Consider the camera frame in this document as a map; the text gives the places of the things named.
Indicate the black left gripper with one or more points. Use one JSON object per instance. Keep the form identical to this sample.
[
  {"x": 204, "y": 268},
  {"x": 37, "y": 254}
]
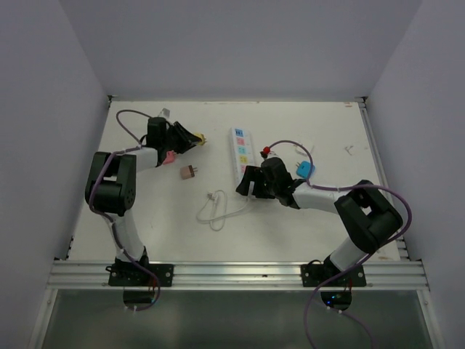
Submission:
[{"x": 187, "y": 140}]

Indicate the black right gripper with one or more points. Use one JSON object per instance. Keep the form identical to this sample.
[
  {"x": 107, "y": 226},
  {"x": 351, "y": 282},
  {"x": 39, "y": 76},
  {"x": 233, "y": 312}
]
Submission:
[{"x": 253, "y": 174}]

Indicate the yellow plug block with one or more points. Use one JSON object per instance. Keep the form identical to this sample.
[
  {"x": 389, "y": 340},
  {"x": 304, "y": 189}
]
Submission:
[{"x": 201, "y": 139}]

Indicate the pink plug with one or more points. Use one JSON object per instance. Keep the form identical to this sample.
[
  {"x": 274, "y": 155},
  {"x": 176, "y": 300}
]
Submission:
[{"x": 170, "y": 158}]

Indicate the brown plug block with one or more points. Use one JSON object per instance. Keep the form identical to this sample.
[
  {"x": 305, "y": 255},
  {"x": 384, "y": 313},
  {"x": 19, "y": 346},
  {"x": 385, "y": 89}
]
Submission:
[{"x": 188, "y": 172}]

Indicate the blue plug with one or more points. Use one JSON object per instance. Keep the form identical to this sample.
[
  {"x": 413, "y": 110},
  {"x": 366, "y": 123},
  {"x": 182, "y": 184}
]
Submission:
[{"x": 305, "y": 169}]

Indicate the white power strip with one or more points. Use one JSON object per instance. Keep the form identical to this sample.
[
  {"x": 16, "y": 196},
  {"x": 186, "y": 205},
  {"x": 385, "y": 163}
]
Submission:
[{"x": 242, "y": 149}]

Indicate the white plug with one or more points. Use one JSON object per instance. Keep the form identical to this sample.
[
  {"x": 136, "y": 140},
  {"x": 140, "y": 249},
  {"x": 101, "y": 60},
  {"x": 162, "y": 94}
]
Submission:
[{"x": 303, "y": 147}]

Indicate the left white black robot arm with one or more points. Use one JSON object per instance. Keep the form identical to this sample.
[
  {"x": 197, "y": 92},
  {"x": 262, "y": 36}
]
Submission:
[{"x": 111, "y": 185}]

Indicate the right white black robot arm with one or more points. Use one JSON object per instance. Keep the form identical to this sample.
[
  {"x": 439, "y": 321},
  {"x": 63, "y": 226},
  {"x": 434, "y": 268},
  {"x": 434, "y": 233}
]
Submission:
[{"x": 368, "y": 217}]

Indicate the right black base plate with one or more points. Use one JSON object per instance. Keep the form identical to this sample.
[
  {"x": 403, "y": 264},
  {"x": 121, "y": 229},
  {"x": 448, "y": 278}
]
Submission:
[{"x": 314, "y": 274}]

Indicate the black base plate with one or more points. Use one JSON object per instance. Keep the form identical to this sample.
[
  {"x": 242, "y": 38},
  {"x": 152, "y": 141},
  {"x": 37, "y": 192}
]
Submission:
[
  {"x": 126, "y": 274},
  {"x": 314, "y": 274}
]

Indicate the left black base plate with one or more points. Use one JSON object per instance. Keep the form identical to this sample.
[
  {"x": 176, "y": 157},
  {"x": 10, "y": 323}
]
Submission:
[{"x": 126, "y": 274}]

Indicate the aluminium front rail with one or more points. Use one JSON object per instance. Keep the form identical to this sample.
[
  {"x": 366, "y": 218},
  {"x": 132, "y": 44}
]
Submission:
[{"x": 384, "y": 276}]

